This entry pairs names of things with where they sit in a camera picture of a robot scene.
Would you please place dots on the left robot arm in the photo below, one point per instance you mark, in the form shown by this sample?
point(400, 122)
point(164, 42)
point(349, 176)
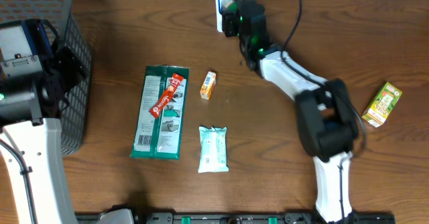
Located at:
point(45, 84)

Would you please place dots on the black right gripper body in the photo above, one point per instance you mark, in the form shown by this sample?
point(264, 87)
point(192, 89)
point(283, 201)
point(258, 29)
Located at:
point(236, 25)

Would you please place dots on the green tea carton box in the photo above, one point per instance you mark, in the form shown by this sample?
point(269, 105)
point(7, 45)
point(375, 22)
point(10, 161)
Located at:
point(382, 105)

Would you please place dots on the green white package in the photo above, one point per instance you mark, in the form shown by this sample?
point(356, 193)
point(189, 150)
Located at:
point(160, 138)

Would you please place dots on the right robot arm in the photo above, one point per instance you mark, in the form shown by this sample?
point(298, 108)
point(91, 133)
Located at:
point(325, 120)

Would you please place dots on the grey plastic mesh basket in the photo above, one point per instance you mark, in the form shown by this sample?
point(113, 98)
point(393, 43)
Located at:
point(58, 13)

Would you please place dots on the light blue wipes pack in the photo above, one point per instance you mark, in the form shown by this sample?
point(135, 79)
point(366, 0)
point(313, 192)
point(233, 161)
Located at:
point(213, 156)

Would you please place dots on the orange snack packet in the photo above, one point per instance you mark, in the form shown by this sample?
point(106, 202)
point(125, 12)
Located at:
point(208, 85)

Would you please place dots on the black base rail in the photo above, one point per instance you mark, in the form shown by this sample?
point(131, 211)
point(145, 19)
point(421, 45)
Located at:
point(170, 218)

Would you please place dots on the green lid jar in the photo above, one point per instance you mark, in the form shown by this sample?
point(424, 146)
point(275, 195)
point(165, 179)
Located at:
point(229, 1)

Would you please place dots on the red Nescafe coffee stick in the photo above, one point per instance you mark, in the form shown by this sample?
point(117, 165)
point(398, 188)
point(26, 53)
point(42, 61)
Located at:
point(167, 95)

